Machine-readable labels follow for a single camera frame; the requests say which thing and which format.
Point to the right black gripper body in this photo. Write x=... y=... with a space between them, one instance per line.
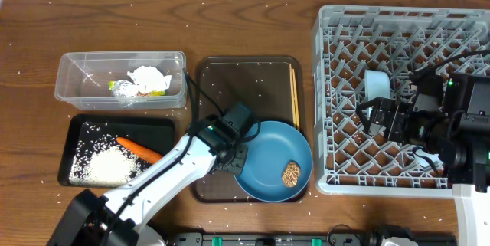
x=400 y=119

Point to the light blue rice bowl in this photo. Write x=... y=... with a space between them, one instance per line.
x=377 y=84

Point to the blue plate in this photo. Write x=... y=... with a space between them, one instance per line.
x=276 y=144

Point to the wooden chopstick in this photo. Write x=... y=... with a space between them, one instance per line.
x=293 y=109
x=295 y=98

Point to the orange carrot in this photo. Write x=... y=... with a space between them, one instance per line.
x=142 y=152

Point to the white napkin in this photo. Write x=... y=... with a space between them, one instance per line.
x=150 y=80

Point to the green foil snack wrapper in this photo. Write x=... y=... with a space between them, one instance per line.
x=126 y=92

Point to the pile of white rice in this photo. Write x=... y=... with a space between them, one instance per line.
x=100 y=161

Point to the light blue cup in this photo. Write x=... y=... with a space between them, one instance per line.
x=426 y=159

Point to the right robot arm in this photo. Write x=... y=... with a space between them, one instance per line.
x=449 y=118

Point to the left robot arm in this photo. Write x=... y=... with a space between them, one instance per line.
x=121 y=215

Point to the grey dishwasher rack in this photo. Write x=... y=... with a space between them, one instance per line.
x=347 y=41

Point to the black plastic tray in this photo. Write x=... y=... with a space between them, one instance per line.
x=156 y=134

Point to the brown serving tray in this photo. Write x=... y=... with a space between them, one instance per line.
x=260 y=83

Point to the brown patterned food piece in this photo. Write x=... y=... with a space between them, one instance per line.
x=291 y=174

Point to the clear plastic bin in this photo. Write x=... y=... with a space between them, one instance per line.
x=83 y=77

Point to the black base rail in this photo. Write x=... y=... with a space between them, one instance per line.
x=337 y=239

